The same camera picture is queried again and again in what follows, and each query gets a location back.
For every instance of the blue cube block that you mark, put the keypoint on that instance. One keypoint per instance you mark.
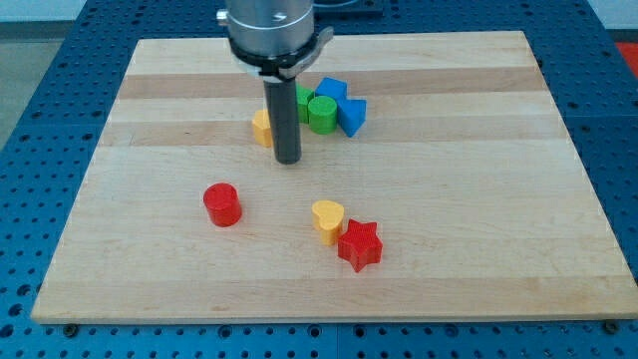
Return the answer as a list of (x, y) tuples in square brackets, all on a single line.
[(333, 88)]

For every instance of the wooden board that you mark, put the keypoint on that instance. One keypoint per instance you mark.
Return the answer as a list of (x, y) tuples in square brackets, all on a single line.
[(461, 198)]

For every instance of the green cylinder block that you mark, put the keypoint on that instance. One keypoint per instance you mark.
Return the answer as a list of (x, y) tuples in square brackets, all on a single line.
[(322, 115)]

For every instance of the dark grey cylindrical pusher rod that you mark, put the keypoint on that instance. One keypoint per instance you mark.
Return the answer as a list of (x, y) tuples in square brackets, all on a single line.
[(281, 102)]

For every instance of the red star block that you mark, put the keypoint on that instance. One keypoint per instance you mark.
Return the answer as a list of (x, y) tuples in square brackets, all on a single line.
[(360, 244)]

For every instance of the green star block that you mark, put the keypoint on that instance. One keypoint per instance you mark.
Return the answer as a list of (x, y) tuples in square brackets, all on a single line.
[(303, 96)]

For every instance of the yellow heart block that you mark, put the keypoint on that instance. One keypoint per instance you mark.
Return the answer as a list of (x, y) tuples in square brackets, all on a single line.
[(328, 217)]

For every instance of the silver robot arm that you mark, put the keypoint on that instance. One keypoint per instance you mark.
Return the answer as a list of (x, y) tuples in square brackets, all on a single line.
[(276, 41)]

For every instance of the yellow hexagon block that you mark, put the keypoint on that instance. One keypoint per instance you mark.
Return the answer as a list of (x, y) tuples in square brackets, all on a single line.
[(261, 128)]

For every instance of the red cylinder block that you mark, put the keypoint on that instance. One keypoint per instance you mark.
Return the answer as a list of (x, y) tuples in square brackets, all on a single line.
[(222, 204)]

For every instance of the blue triangle block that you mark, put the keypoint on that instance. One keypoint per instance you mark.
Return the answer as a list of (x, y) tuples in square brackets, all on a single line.
[(351, 115)]

